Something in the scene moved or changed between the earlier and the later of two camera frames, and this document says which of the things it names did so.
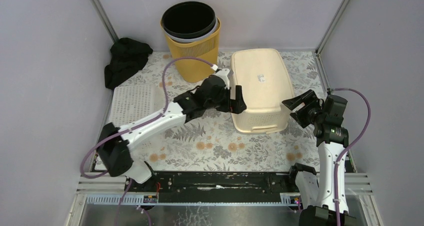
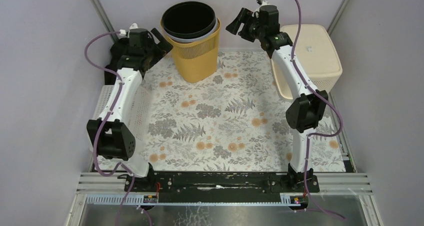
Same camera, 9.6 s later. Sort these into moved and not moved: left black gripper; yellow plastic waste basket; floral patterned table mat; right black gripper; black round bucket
Moved: left black gripper; right black gripper
Not moved: black round bucket; floral patterned table mat; yellow plastic waste basket
